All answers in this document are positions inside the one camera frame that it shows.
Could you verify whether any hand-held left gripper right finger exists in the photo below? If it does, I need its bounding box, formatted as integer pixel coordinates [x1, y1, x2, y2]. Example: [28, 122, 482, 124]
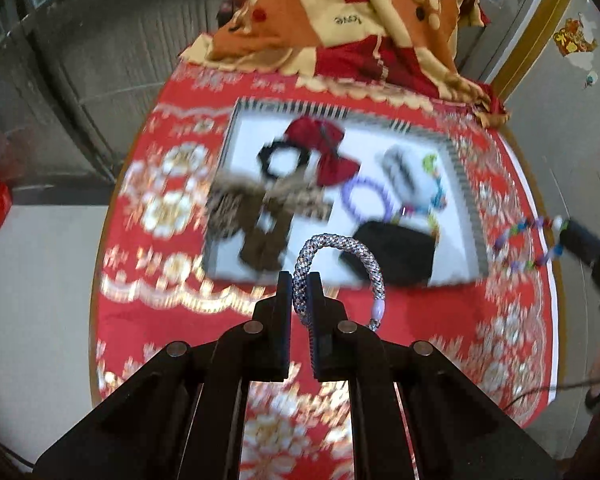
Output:
[306, 271, 561, 480]

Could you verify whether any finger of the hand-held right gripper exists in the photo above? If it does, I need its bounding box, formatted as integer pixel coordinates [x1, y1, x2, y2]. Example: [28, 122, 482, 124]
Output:
[562, 217, 600, 262]

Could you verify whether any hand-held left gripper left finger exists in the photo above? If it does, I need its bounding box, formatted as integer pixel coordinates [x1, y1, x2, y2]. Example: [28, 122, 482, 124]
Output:
[32, 270, 295, 480]

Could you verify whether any silver braided hair tie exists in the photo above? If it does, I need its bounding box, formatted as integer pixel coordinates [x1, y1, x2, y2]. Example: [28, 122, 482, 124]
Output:
[292, 233, 386, 332]

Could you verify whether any multicoloured bead bracelet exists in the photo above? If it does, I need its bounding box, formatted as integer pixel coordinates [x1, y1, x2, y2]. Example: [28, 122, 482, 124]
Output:
[494, 215, 568, 268]

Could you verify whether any purple bead bracelet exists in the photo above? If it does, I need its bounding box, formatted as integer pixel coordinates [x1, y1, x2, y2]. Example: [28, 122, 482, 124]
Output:
[341, 176, 392, 222]

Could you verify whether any red velvet bow hair clip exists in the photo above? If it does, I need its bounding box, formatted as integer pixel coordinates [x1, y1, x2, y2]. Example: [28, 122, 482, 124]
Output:
[284, 116, 362, 188]

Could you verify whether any black scrunchie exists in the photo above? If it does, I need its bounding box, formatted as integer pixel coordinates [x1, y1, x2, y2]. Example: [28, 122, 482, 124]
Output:
[257, 140, 308, 181]

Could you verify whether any turquoise green bead bracelet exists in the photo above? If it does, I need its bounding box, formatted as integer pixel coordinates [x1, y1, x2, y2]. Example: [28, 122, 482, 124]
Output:
[400, 154, 448, 231]

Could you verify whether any white hair clip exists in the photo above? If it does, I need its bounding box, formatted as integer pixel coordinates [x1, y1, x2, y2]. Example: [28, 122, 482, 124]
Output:
[375, 145, 423, 201]

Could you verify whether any striped white tray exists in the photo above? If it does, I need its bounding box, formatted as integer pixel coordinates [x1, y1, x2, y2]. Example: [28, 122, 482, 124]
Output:
[202, 99, 491, 288]

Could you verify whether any leopard print bow scrunchie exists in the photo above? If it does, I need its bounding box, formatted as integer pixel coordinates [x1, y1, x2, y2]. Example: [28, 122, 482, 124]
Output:
[205, 170, 333, 271]

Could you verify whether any black pouch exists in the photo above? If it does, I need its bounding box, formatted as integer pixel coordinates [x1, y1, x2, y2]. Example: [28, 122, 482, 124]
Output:
[339, 220, 438, 286]

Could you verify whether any red floral tablecloth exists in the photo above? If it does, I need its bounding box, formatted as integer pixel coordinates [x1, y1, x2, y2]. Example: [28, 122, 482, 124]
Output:
[91, 57, 561, 480]

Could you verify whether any orange red blanket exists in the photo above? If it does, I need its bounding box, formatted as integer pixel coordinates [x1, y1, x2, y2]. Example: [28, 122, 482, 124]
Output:
[180, 0, 508, 128]

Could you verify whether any black cable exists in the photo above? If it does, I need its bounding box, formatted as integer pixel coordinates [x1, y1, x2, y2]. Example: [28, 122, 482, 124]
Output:
[502, 377, 600, 411]

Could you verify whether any red yellow wall sticker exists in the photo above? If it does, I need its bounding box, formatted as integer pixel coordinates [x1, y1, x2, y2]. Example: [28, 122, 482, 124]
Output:
[554, 17, 598, 58]

